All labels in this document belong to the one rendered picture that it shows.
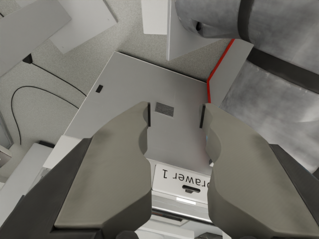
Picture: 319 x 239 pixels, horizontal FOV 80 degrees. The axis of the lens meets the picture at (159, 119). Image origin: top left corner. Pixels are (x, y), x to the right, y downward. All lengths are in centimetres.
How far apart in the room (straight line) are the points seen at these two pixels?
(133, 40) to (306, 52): 125
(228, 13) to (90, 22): 121
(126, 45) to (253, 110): 127
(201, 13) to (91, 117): 75
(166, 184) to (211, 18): 65
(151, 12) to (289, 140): 40
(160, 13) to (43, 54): 136
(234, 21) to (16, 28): 101
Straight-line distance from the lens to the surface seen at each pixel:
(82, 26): 145
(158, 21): 51
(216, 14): 27
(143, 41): 139
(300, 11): 22
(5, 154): 79
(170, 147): 92
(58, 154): 83
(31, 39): 116
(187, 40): 34
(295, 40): 22
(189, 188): 79
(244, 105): 23
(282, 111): 22
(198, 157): 95
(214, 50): 139
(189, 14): 28
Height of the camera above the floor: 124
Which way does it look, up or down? 43 degrees down
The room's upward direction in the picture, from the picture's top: 170 degrees counter-clockwise
